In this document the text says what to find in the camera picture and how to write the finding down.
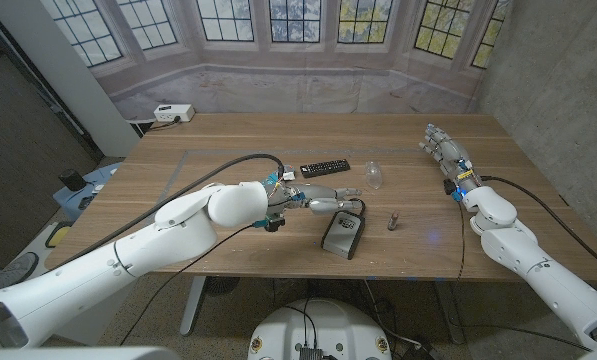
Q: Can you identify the white power strip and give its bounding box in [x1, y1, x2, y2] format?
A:
[153, 103, 196, 124]

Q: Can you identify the black cylinder speaker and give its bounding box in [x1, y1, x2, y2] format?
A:
[58, 168, 88, 193]

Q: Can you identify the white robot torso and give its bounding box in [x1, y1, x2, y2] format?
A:
[247, 298, 393, 360]

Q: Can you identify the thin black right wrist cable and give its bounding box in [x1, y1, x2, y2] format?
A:
[447, 199, 593, 353]

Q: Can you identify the white floor cable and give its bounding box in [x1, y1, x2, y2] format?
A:
[362, 279, 422, 349]

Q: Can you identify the grey metal table leg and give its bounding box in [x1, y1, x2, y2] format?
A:
[433, 280, 467, 345]
[179, 275, 207, 336]

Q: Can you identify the black round fan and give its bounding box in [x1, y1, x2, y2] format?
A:
[203, 276, 240, 296]

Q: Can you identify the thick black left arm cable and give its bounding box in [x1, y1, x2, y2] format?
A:
[42, 152, 286, 275]

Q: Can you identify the printed window backdrop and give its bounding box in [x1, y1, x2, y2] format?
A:
[40, 0, 512, 121]

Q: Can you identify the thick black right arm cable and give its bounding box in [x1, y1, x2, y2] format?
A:
[479, 174, 597, 276]

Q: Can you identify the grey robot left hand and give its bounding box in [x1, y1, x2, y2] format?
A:
[280, 181, 364, 217]

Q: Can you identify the thin black left wrist cable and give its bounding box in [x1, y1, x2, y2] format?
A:
[119, 223, 255, 347]

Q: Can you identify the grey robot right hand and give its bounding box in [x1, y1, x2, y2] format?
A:
[418, 123, 480, 193]

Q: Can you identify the light blue floor mat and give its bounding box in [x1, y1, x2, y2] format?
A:
[52, 162, 124, 221]

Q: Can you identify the black TV remote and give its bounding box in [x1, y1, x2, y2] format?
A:
[299, 158, 352, 180]

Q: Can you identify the grey combination lock box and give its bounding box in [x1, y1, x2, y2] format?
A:
[320, 198, 367, 261]

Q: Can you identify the black power adapter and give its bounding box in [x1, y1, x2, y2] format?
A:
[402, 342, 445, 360]

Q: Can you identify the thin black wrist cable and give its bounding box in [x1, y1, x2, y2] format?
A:
[119, 223, 255, 347]
[447, 199, 593, 353]

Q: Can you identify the grey sneaker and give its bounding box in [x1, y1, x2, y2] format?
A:
[0, 252, 40, 291]

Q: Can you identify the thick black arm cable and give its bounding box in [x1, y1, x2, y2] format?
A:
[479, 174, 597, 276]
[42, 152, 286, 275]

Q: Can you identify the clear drinking glass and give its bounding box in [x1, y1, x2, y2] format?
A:
[364, 160, 383, 191]

